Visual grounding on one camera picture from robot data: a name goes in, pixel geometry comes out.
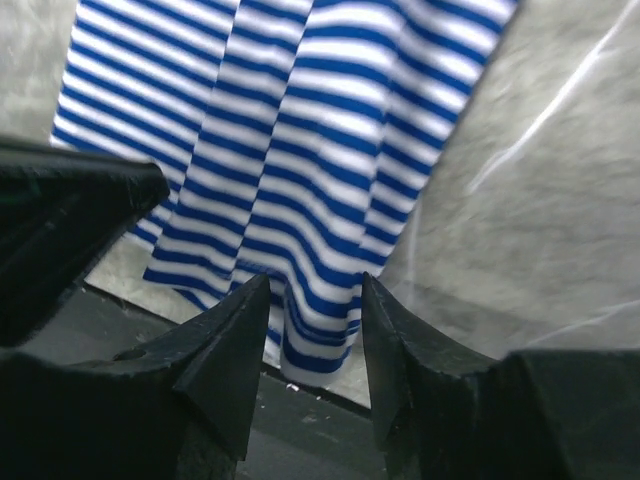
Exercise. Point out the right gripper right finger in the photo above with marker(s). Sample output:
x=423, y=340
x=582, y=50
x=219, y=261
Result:
x=441, y=410

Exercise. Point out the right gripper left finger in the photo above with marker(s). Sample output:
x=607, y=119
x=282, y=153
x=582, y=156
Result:
x=177, y=407

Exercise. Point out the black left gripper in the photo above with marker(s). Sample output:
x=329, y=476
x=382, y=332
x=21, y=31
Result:
x=61, y=210

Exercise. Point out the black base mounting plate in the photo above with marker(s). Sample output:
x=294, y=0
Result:
x=297, y=433

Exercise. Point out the blue white striped tank top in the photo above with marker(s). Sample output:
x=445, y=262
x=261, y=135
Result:
x=296, y=137

